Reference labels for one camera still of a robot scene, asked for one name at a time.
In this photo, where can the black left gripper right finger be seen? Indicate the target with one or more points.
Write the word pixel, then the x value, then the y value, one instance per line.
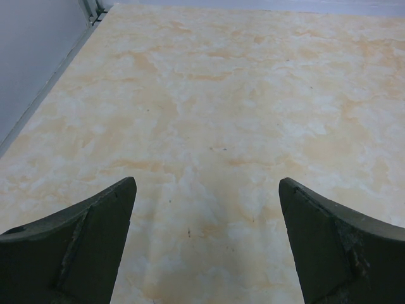
pixel 341 255

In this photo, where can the grey metal corner frame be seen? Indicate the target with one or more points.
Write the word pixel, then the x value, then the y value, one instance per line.
pixel 94 10

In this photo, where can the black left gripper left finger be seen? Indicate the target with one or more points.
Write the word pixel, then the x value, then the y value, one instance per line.
pixel 71 256

